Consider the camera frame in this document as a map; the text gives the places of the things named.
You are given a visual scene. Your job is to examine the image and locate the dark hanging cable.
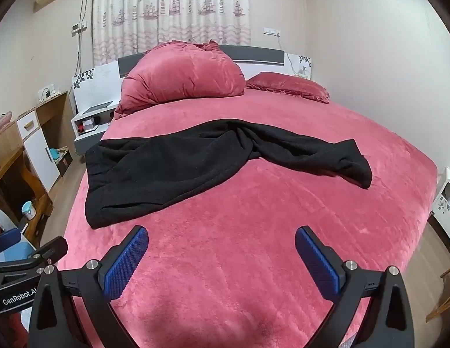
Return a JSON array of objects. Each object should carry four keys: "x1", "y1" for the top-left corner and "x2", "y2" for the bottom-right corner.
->
[{"x1": 75, "y1": 0, "x2": 94, "y2": 77}]

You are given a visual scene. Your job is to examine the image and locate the black pants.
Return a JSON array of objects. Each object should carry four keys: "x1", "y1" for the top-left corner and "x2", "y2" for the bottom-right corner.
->
[{"x1": 85, "y1": 118, "x2": 373, "y2": 230}]

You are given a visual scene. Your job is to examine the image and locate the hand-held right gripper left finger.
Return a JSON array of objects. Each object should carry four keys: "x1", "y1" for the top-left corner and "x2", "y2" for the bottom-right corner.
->
[{"x1": 27, "y1": 225, "x2": 150, "y2": 348}]

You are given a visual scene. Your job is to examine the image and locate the pink pouch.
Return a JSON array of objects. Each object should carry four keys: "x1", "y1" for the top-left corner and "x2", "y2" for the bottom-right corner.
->
[{"x1": 0, "y1": 114, "x2": 16, "y2": 135}]

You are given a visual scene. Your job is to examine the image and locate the white and grey nightstand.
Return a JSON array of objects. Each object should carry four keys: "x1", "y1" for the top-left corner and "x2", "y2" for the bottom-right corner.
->
[{"x1": 72, "y1": 99, "x2": 118, "y2": 156}]

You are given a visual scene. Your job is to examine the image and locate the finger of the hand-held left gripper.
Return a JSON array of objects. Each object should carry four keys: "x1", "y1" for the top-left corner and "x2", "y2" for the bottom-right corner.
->
[{"x1": 27, "y1": 236, "x2": 68, "y2": 274}]

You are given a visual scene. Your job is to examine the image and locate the wooden desk with white door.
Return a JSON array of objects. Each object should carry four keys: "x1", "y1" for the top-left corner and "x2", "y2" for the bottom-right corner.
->
[{"x1": 0, "y1": 90, "x2": 78, "y2": 193}]

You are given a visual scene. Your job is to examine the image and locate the white charger cable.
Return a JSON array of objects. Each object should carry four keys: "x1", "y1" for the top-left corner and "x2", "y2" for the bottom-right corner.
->
[{"x1": 279, "y1": 34, "x2": 307, "y2": 77}]

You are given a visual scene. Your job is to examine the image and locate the white power strip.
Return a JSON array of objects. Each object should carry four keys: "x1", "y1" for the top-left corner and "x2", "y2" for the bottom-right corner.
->
[{"x1": 38, "y1": 85, "x2": 62, "y2": 103}]

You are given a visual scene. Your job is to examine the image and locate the white and grey headboard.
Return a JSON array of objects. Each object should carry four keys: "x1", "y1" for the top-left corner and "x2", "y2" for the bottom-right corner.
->
[{"x1": 72, "y1": 45, "x2": 313, "y2": 115}]

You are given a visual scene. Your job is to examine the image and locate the red pillow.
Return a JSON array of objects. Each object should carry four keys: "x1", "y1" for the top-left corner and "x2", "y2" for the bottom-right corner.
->
[{"x1": 246, "y1": 72, "x2": 330, "y2": 104}]

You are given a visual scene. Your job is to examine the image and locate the blue cloth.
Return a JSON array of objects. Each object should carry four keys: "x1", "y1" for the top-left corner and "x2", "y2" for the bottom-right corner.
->
[{"x1": 0, "y1": 228, "x2": 35, "y2": 263}]

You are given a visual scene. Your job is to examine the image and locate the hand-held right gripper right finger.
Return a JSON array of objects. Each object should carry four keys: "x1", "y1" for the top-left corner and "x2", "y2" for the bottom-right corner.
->
[{"x1": 295, "y1": 226, "x2": 416, "y2": 348}]

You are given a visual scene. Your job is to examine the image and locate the bed with red plush sheet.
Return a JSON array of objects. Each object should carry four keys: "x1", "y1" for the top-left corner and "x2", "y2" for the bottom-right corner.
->
[{"x1": 40, "y1": 90, "x2": 438, "y2": 348}]

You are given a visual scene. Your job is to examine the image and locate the ship print curtain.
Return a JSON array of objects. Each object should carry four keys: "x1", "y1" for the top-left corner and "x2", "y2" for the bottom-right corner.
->
[{"x1": 92, "y1": 0, "x2": 252, "y2": 66}]

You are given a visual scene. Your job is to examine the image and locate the white floral nightstand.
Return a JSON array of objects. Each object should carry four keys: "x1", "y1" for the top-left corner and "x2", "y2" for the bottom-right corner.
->
[{"x1": 431, "y1": 167, "x2": 450, "y2": 227}]

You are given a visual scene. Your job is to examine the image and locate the folded red duvet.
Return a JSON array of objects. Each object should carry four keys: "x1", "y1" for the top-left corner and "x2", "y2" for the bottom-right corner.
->
[{"x1": 114, "y1": 39, "x2": 246, "y2": 120}]

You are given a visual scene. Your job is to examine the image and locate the grey flat tablet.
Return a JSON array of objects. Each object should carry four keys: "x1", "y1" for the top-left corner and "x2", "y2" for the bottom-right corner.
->
[{"x1": 82, "y1": 102, "x2": 113, "y2": 115}]

